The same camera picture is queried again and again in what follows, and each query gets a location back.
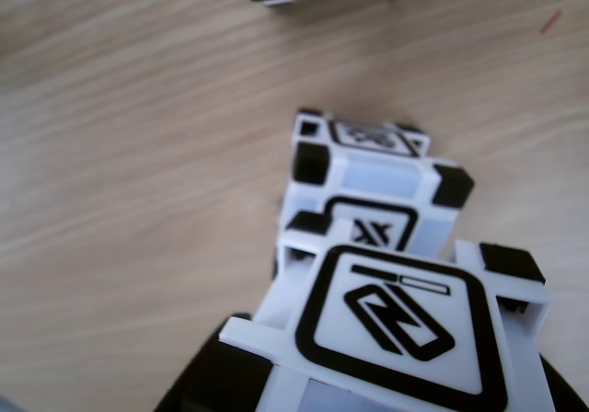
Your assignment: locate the white cube lightning symbol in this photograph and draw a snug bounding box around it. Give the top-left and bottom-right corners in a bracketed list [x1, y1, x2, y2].
[219, 210, 553, 412]

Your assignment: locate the white cube lamp symbol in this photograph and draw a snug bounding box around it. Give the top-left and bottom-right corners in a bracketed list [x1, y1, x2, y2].
[275, 107, 476, 261]

